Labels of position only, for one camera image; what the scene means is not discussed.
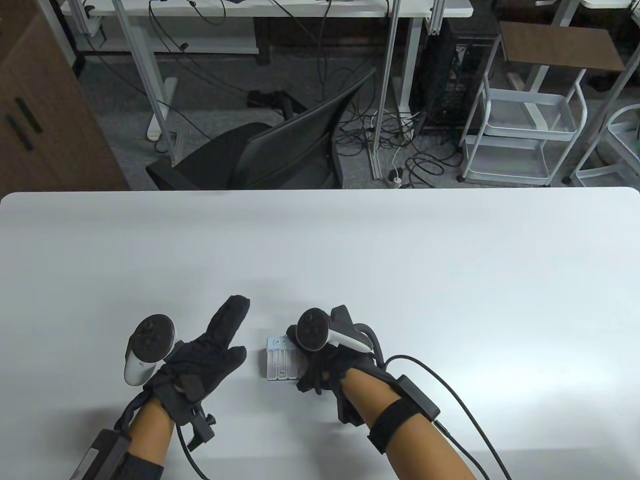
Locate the person's right hand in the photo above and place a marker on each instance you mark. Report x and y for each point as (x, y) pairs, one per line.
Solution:
(325, 370)

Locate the person's left hand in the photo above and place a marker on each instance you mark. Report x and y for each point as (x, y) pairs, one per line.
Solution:
(202, 357)

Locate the white toy piano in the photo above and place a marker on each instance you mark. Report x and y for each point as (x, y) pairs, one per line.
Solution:
(280, 362)

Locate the person's right forearm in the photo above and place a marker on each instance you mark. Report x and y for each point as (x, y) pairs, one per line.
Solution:
(365, 395)

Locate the person's left forearm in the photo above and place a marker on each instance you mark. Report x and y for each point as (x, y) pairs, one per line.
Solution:
(150, 430)

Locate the black right forearm sensor box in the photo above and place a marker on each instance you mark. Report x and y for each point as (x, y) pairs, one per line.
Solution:
(417, 397)

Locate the black left forearm sensor box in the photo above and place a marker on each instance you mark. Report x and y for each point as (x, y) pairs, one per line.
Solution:
(100, 455)

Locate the white and black right controller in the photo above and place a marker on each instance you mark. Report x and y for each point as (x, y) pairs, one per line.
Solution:
(312, 330)

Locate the white and black controller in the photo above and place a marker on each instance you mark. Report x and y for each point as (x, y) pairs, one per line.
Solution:
(136, 367)
(312, 330)

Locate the white and black left controller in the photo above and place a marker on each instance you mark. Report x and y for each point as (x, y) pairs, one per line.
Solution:
(136, 367)

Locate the white power strip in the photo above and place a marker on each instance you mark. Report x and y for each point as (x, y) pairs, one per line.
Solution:
(395, 179)

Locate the black office chair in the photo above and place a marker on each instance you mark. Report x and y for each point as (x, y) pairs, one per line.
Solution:
(285, 150)

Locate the brown wooden cabinet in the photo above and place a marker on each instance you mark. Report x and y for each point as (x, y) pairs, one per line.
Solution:
(50, 125)

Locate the white background desk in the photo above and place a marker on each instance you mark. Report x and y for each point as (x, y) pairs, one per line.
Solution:
(210, 45)

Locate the black computer tower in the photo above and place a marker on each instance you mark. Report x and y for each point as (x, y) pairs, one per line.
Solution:
(450, 75)

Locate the white three-tier cart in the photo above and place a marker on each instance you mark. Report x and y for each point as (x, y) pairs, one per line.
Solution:
(530, 112)

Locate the white metal rack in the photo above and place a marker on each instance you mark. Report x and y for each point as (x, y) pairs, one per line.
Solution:
(620, 130)

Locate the brown top side table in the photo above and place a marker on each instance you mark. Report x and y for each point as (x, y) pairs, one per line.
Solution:
(560, 45)

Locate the black right wrist mount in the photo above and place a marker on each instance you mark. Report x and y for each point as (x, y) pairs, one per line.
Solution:
(350, 412)

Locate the black wrist mount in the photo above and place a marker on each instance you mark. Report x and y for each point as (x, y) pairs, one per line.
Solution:
(201, 427)
(350, 412)

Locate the black left wrist mount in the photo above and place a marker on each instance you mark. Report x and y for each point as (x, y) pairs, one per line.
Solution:
(201, 427)

